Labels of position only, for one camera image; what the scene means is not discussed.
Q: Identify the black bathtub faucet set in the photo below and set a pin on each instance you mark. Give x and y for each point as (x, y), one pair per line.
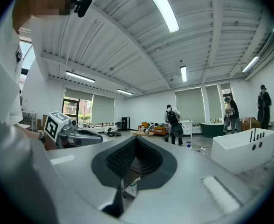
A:
(252, 135)

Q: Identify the white bathtub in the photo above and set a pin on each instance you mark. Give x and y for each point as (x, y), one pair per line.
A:
(239, 153)

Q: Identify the black fridge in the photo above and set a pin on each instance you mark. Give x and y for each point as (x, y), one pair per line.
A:
(125, 123)

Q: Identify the white power strip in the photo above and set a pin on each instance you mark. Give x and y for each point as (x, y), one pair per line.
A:
(203, 148)

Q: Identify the wooden coffee table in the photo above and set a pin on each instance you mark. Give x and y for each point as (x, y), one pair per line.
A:
(139, 133)

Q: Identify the steel kettle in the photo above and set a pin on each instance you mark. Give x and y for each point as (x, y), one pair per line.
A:
(146, 131)

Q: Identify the orange sofa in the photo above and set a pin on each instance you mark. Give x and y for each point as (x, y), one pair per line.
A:
(161, 130)

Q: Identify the black head camera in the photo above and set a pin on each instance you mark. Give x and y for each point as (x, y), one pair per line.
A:
(84, 4)

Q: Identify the black framed window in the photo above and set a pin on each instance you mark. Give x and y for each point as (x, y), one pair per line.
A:
(74, 108)

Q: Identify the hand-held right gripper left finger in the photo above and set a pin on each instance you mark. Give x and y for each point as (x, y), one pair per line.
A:
(71, 171)

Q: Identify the person's white shirt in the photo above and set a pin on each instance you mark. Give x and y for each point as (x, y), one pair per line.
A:
(2, 83)

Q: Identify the grey roller blind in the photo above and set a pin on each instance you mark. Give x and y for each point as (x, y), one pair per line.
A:
(213, 101)
(103, 108)
(78, 94)
(190, 104)
(226, 86)

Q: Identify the green bathtub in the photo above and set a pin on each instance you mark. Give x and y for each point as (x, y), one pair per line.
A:
(211, 129)

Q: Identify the blue spray bottle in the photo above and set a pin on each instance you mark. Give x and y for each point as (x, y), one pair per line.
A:
(188, 145)

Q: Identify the cardboard box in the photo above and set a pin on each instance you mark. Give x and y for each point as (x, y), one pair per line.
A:
(248, 123)
(44, 121)

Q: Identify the white drawer cabinet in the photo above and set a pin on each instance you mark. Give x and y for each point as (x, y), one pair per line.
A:
(187, 128)

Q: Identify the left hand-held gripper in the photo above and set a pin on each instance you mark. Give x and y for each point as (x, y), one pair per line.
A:
(55, 126)

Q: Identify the grey chair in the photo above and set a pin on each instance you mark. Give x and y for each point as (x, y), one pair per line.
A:
(118, 125)

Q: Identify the white table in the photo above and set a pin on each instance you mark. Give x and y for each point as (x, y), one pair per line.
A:
(29, 114)

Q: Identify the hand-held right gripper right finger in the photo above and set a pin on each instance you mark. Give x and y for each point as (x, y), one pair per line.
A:
(186, 183)

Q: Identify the person's left forearm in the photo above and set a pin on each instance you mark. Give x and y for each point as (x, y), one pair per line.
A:
(49, 145)

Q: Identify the long ceiling light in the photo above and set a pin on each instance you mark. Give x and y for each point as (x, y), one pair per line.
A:
(80, 76)
(250, 64)
(161, 8)
(183, 73)
(124, 92)

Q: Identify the person's head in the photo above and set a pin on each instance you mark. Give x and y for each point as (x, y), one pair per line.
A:
(25, 6)

